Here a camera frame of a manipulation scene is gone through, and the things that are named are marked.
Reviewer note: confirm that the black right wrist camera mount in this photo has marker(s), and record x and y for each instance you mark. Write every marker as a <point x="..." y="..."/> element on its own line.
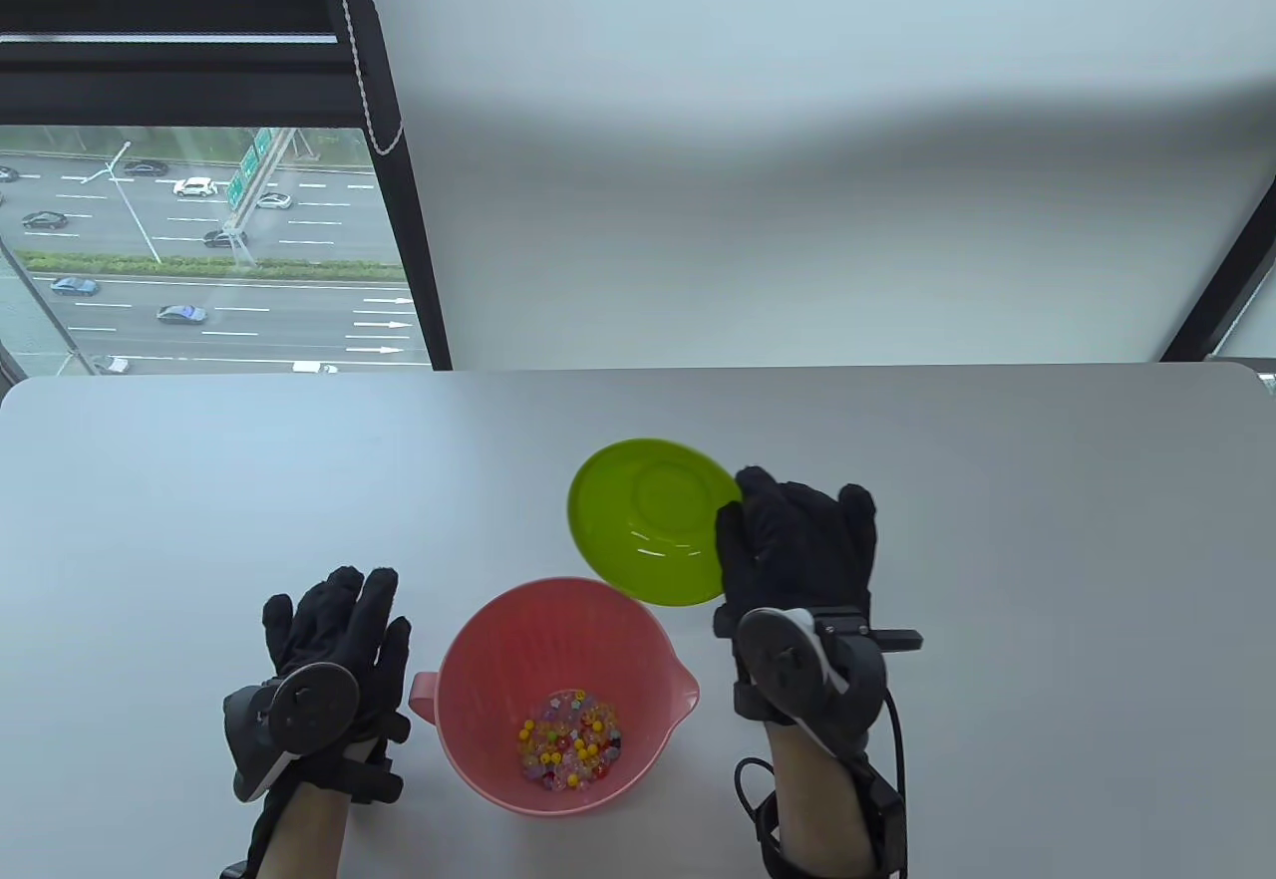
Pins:
<point x="877" y="637"/>

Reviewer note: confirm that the green plastic bowl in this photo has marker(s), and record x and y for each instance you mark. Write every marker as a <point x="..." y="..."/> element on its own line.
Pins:
<point x="638" y="510"/>

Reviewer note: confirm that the grey left hand controller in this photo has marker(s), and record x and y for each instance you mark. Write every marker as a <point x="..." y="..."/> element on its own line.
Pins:
<point x="314" y="705"/>

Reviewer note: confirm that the green road sign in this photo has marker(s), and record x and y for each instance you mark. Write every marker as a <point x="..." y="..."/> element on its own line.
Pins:
<point x="244" y="171"/>

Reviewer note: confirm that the black slanted window post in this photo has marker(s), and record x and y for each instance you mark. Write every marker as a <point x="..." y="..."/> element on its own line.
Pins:
<point x="1221" y="291"/>

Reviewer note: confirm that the person's right hand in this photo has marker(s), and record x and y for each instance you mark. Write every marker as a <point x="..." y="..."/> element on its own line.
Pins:
<point x="797" y="550"/>

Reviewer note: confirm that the pink plastic salad bowl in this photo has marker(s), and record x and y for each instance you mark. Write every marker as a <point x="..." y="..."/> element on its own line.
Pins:
<point x="558" y="640"/>

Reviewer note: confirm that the person's left forearm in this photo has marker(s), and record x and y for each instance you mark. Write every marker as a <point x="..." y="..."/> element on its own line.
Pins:
<point x="304" y="834"/>

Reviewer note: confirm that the person's left hand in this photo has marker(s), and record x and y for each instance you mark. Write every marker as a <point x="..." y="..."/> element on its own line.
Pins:
<point x="329" y="620"/>

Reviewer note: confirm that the pile of colourful plastic decorations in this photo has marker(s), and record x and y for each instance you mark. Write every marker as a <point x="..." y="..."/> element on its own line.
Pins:
<point x="568" y="739"/>

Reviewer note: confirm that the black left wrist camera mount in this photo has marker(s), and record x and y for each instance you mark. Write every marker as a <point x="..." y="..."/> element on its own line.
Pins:
<point x="374" y="774"/>

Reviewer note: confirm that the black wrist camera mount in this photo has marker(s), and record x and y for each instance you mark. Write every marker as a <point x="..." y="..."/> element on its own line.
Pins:
<point x="374" y="774"/>
<point x="877" y="637"/>

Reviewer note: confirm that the person's right forearm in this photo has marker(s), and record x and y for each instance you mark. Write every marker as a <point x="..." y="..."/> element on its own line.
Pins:
<point x="822" y="809"/>

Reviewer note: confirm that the black window frame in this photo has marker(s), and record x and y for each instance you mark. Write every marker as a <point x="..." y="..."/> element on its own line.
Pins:
<point x="150" y="72"/>

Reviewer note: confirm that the white roller blind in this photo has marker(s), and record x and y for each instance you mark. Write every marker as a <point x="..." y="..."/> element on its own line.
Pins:
<point x="797" y="171"/>

